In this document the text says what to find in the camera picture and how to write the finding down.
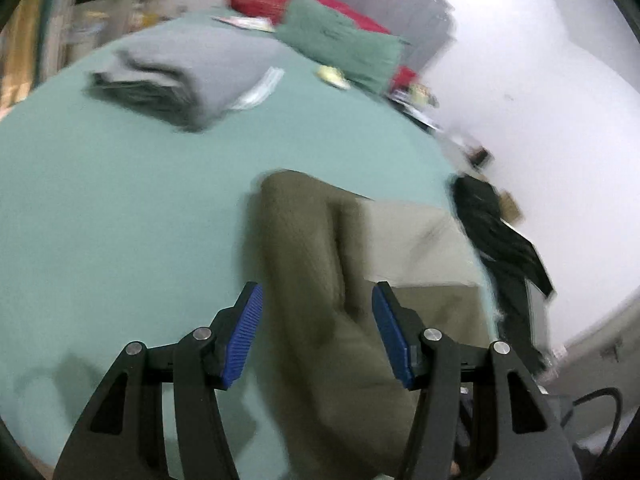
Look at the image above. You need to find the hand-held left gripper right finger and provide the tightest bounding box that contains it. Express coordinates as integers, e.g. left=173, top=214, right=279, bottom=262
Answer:
left=371, top=281, right=583, bottom=480

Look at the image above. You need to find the snack bag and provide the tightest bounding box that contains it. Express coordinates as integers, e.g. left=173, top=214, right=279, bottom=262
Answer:
left=407, top=82, right=441, bottom=108

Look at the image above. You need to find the folded grey blanket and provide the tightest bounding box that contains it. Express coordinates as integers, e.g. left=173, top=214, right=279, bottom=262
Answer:
left=87, top=27, right=281, bottom=133

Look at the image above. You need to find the small yellow-green cloth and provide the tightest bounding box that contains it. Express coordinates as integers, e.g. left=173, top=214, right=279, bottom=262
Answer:
left=317, top=65, right=351, bottom=90

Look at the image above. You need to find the black clothes pile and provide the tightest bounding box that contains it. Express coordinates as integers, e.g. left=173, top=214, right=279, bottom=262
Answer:
left=450, top=172, right=557, bottom=378

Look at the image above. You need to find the black cable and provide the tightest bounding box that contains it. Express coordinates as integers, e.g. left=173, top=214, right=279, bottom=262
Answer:
left=560, top=387, right=625, bottom=461

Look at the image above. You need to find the white folded cloth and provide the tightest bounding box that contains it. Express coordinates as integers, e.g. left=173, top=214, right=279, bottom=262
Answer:
left=227, top=66, right=286, bottom=111

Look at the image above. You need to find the olive green jacket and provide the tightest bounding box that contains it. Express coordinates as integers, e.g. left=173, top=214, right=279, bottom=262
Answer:
left=240, top=170, right=501, bottom=480

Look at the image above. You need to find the green pillow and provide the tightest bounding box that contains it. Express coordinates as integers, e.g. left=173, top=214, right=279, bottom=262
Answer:
left=275, top=0, right=406, bottom=96

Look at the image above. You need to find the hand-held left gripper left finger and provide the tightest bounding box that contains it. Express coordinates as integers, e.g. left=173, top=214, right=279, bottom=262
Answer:
left=52, top=281, right=264, bottom=480

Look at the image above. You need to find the white paper sheet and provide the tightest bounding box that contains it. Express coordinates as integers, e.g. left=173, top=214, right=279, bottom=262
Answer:
left=212, top=15, right=276, bottom=32

